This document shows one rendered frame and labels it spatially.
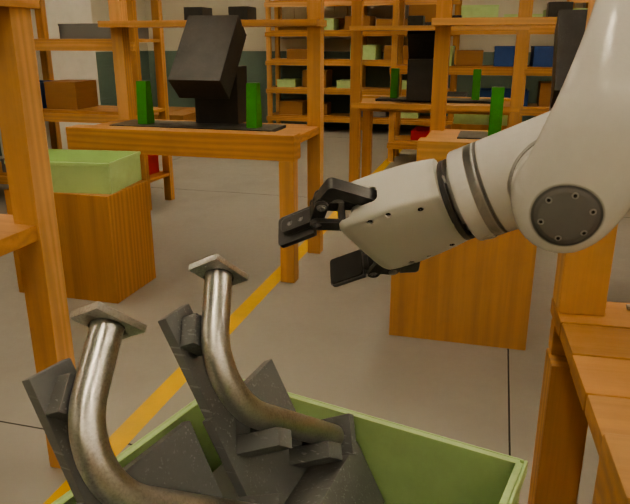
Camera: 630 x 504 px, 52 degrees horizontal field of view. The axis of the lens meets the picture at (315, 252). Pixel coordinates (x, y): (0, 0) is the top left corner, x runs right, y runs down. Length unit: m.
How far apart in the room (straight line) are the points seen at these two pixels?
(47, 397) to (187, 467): 0.17
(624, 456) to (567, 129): 0.59
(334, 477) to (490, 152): 0.43
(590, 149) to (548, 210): 0.05
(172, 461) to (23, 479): 1.85
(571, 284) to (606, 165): 0.96
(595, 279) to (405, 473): 0.70
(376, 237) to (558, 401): 0.99
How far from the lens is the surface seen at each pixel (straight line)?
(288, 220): 0.61
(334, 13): 11.31
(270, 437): 0.71
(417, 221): 0.57
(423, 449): 0.83
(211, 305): 0.69
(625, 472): 0.94
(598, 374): 1.21
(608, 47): 0.47
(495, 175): 0.55
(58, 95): 6.20
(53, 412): 0.60
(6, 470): 2.60
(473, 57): 7.99
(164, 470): 0.69
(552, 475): 1.62
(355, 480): 0.83
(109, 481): 0.59
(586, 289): 1.42
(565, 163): 0.46
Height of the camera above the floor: 1.41
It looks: 18 degrees down
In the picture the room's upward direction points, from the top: straight up
